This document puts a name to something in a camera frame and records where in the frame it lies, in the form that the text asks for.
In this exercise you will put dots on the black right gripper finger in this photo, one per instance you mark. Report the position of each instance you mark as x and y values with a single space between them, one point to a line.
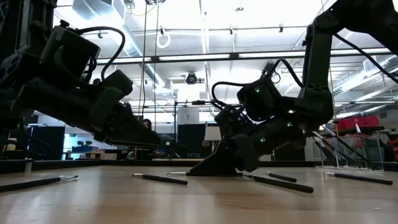
217 165

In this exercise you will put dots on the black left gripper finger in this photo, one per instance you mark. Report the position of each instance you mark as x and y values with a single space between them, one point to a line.
133 130
133 144

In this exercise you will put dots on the black fluffy-head makeup brush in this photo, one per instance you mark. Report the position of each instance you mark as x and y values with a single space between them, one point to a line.
342 141

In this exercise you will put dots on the clear acrylic organizer box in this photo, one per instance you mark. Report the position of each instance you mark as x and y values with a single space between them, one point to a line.
373 149

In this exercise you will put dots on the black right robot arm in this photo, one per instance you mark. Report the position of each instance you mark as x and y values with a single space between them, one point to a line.
314 77

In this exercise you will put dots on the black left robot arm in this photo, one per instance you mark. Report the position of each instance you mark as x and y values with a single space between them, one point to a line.
46 99

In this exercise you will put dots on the person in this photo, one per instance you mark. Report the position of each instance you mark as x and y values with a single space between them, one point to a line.
147 124
206 146

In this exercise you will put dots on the small white shade table lamp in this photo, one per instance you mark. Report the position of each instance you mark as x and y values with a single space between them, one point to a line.
213 133

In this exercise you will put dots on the black partition panel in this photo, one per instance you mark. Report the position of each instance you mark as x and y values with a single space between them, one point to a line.
289 154

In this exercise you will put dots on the blue storage box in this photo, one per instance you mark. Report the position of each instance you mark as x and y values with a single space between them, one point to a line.
84 149

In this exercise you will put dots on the black overhead light bar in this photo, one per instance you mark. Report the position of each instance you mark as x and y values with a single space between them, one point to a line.
192 57

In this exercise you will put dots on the red storage bins shelf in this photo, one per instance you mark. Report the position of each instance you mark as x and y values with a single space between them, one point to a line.
367 122

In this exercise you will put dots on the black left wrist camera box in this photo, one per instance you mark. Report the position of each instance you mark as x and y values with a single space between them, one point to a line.
116 82

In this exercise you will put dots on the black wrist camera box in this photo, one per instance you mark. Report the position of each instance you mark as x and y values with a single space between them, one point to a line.
116 82
231 119

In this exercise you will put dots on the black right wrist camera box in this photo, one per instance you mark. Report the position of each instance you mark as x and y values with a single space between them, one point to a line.
231 119

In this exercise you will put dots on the black frame stand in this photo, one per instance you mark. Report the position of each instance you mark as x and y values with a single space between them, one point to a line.
199 102

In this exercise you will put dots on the black ceiling-mounted camera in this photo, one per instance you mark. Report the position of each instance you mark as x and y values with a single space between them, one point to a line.
269 68

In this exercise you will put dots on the silver ventilation duct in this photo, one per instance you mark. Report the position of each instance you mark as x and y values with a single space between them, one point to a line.
136 46

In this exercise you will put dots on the black overhead rig camera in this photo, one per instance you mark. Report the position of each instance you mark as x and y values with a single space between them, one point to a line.
191 78

